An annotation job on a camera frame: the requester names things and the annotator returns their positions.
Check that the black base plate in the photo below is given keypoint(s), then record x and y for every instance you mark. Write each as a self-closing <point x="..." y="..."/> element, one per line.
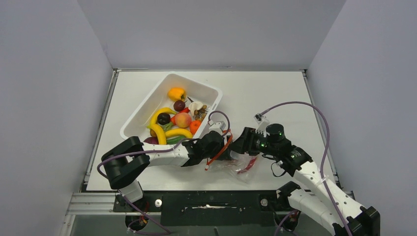
<point x="209" y="208"/>

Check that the purple fake onion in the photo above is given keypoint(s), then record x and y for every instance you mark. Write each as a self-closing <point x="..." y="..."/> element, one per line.
<point x="151" y="140"/>

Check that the orange yellow fake pepper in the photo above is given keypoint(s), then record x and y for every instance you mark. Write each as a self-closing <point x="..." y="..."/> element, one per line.
<point x="176" y="94"/>

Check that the green fake chili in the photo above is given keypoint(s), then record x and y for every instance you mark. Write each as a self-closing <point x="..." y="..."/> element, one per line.
<point x="175" y="140"/>

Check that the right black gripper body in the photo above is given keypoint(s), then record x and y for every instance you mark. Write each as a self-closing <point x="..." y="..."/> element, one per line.
<point x="259" y="143"/>

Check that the white plastic bin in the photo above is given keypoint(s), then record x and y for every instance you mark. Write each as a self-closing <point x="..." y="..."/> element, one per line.
<point x="157" y="98"/>

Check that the dark purple fake fruit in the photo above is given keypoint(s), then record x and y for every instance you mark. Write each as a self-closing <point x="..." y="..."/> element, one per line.
<point x="179" y="105"/>

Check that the orange fake carrot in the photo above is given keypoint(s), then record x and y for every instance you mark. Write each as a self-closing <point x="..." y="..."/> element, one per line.
<point x="186" y="110"/>

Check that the dark fake plum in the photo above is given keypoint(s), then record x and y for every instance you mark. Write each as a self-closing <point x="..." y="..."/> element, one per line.
<point x="163" y="118"/>

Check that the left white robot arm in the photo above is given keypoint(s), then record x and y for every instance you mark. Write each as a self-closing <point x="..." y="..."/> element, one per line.
<point x="124" y="163"/>

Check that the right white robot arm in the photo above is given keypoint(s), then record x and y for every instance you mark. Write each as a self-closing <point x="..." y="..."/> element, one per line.
<point x="309" y="192"/>

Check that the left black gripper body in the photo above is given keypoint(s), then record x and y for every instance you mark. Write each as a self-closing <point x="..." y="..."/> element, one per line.
<point x="212" y="154"/>

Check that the small orange fake fruit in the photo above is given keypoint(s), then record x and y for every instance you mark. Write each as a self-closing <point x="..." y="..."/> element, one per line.
<point x="194" y="126"/>

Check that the fake peach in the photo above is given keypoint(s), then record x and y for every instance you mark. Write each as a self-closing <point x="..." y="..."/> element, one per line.
<point x="182" y="120"/>

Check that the brown fake berry twig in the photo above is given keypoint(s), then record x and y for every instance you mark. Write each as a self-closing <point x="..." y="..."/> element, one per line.
<point x="201" y="114"/>

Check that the clear zip top bag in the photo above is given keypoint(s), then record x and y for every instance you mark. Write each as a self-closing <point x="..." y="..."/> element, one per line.
<point x="231" y="167"/>

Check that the red fake chili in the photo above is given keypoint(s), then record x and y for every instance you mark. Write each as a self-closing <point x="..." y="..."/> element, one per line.
<point x="249" y="166"/>

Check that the white fake garlic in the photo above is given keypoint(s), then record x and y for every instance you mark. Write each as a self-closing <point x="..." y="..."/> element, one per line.
<point x="195" y="106"/>

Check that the small yellow fake banana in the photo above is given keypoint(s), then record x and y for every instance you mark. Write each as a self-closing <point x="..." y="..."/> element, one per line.
<point x="178" y="132"/>

